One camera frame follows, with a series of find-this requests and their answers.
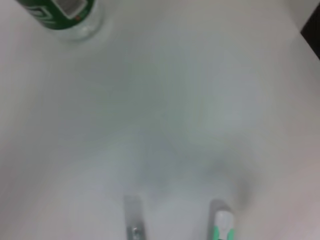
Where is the mint green utility knife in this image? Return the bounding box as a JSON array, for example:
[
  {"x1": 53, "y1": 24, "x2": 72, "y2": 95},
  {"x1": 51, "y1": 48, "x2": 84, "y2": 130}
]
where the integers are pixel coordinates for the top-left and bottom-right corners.
[{"x1": 208, "y1": 198, "x2": 236, "y2": 240}]

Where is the clear green-label water bottle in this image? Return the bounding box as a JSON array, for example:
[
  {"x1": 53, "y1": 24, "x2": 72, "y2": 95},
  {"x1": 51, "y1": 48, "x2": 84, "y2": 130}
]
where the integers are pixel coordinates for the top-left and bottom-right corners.
[{"x1": 14, "y1": 0, "x2": 101, "y2": 42}]

